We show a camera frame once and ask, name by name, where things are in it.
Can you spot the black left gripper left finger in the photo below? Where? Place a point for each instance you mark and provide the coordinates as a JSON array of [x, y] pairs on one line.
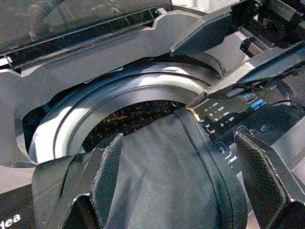
[[107, 179]]

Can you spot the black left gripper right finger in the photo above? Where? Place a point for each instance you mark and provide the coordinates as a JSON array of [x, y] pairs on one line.
[[264, 186]]

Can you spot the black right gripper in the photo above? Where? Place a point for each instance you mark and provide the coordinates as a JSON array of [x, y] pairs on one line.
[[281, 19]]

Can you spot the black washer control panel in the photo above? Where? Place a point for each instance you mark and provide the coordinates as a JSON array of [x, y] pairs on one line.
[[221, 112]]

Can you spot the grey top-loading washing machine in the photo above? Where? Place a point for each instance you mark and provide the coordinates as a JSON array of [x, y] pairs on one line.
[[95, 69]]

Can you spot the perforated steel washer drum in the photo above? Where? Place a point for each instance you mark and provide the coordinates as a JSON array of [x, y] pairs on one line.
[[133, 114]]

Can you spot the black and grey garment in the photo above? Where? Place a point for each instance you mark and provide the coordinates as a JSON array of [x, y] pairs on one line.
[[166, 179]]

